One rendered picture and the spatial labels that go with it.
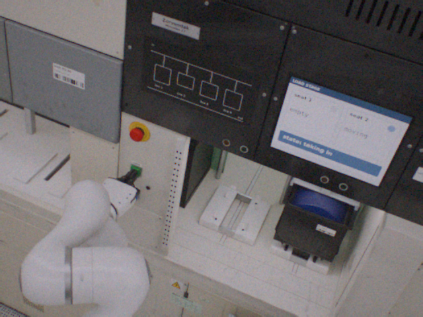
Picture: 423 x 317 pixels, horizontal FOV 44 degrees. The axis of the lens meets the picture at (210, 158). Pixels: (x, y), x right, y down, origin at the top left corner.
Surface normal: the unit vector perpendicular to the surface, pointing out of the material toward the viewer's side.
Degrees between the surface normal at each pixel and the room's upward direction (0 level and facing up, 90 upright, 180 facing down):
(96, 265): 21
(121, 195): 5
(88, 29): 90
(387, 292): 90
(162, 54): 90
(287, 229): 90
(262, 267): 0
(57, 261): 6
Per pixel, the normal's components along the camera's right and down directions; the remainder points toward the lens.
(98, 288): 0.23, 0.26
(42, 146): 0.15, -0.75
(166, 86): -0.37, 0.56
